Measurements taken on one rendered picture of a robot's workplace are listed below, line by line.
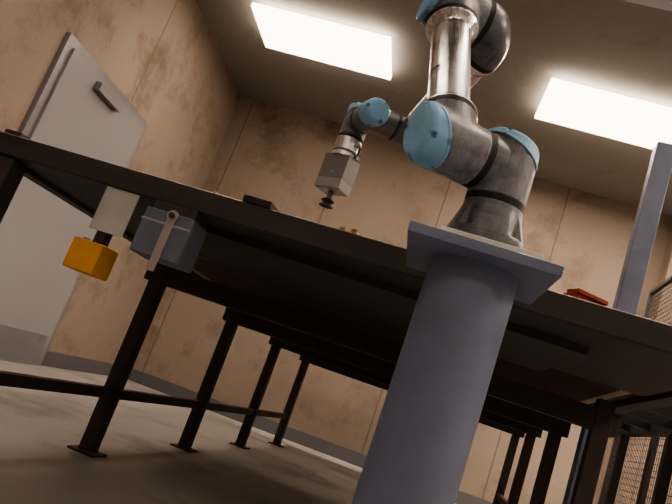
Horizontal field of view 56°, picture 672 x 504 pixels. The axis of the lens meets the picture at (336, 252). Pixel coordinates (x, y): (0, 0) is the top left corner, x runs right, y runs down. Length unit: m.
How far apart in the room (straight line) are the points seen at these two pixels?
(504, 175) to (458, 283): 0.23
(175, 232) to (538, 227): 5.60
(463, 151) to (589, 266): 5.77
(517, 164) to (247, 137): 6.22
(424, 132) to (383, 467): 0.59
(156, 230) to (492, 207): 0.84
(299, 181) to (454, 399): 6.01
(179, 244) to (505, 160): 0.81
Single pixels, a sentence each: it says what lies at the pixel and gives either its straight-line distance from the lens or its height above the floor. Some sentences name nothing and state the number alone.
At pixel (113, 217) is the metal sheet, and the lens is 1.75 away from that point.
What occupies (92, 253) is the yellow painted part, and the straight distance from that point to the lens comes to 1.71.
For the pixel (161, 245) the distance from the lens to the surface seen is 1.62.
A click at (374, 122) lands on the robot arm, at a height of 1.25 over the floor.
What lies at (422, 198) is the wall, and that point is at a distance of 6.87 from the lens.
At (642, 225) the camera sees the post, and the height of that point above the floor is 1.90.
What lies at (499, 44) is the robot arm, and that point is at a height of 1.41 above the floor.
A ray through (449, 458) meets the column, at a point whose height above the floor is 0.51.
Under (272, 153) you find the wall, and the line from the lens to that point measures 7.20.
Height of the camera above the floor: 0.54
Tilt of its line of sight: 12 degrees up
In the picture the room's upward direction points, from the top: 20 degrees clockwise
